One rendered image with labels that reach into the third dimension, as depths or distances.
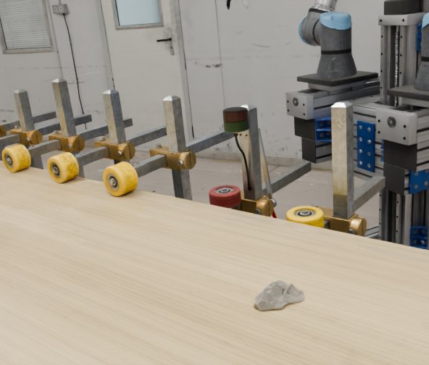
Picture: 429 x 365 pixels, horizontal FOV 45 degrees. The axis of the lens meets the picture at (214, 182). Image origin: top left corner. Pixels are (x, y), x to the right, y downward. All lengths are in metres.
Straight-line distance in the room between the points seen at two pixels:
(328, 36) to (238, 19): 2.35
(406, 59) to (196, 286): 1.27
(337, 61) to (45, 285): 1.43
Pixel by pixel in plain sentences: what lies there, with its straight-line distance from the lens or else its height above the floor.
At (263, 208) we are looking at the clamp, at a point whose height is 0.86.
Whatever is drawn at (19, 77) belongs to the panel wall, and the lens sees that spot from 6.41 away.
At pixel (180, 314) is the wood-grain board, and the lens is 0.84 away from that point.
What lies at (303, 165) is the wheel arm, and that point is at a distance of 1.61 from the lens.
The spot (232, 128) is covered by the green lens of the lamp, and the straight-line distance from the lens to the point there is 1.23.
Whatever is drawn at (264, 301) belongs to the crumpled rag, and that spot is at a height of 0.91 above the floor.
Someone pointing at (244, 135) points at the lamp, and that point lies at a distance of 1.28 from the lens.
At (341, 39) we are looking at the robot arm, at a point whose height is 1.18.
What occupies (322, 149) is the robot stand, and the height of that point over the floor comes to 0.78.
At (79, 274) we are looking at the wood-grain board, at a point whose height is 0.90.
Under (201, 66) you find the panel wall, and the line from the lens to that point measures 4.61.
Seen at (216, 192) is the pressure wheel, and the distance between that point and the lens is 1.31.
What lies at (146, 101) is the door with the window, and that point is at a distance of 5.08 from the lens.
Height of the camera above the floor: 1.36
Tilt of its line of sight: 19 degrees down
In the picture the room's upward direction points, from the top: 6 degrees counter-clockwise
